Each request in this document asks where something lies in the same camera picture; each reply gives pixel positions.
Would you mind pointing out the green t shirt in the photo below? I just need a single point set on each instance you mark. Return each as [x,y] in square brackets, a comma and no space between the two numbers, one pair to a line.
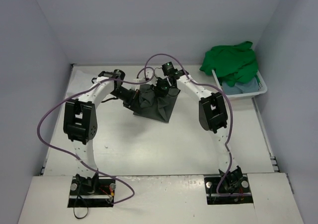
[231,63]

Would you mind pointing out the grey t shirt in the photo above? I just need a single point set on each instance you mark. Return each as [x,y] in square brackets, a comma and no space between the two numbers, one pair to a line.
[155,107]

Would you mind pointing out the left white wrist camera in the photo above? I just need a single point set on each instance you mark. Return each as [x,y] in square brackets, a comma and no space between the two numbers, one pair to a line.
[142,80]

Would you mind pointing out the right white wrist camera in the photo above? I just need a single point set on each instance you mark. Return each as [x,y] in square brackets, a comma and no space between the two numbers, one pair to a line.
[149,74]

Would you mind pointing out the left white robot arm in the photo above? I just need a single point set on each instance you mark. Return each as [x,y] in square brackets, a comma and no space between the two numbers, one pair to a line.
[80,123]

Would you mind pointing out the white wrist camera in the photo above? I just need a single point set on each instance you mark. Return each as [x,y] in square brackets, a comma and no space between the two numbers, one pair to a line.
[149,74]
[142,80]

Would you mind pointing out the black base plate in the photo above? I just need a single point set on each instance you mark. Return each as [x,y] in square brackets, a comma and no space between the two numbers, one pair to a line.
[238,194]
[103,196]

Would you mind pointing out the light blue t shirt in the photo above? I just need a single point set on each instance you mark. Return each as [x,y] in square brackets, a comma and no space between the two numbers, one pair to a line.
[241,88]

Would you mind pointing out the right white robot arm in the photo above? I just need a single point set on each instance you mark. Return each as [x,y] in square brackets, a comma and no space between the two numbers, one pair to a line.
[216,117]

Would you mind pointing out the white laundry basket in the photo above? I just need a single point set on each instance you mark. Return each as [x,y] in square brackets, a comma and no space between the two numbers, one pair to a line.
[261,84]

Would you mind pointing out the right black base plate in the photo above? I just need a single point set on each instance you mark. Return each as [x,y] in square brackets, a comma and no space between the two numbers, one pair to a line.
[238,194]

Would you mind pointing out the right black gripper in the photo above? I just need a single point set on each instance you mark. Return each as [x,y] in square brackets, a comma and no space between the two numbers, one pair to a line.
[161,89]

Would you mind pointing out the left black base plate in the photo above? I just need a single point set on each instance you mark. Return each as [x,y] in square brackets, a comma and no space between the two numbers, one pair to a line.
[103,196]

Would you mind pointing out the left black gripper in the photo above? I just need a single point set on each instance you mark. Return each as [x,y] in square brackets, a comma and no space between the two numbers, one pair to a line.
[131,100]

